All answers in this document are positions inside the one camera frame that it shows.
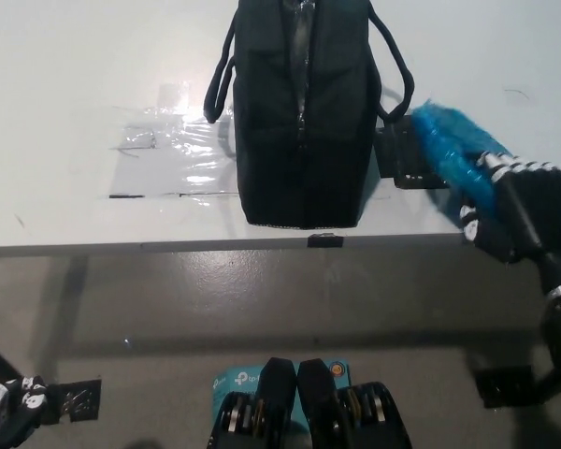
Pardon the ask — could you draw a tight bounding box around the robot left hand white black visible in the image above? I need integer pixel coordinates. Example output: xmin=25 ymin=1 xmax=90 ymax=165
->
xmin=0 ymin=373 xmax=60 ymax=449

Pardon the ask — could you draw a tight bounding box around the robot right hand white black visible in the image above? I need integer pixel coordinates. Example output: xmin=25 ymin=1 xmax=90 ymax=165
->
xmin=458 ymin=150 xmax=561 ymax=264

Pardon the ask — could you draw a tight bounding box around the blue plate stack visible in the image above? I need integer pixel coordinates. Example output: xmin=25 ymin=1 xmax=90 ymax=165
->
xmin=410 ymin=100 xmax=515 ymax=215

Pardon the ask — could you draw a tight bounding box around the black fabric tote bag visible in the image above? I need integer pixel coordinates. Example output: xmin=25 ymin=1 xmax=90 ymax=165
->
xmin=203 ymin=0 xmax=415 ymax=231

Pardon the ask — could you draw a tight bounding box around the black tape floor patch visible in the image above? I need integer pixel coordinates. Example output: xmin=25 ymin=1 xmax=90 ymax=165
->
xmin=50 ymin=377 xmax=103 ymax=425
xmin=474 ymin=365 xmax=551 ymax=410

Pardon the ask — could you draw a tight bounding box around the black tape mat on table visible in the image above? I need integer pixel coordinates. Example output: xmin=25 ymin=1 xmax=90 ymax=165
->
xmin=376 ymin=114 xmax=450 ymax=191

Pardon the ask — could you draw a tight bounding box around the teal tp-link box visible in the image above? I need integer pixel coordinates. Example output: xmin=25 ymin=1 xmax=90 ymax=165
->
xmin=211 ymin=359 xmax=352 ymax=425

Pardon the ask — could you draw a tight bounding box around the small black tape strip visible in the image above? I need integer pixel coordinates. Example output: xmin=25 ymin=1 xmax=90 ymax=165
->
xmin=306 ymin=232 xmax=345 ymax=249

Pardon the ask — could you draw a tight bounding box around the clear plastic sheet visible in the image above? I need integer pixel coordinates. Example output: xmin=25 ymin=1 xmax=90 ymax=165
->
xmin=107 ymin=81 xmax=242 ymax=201

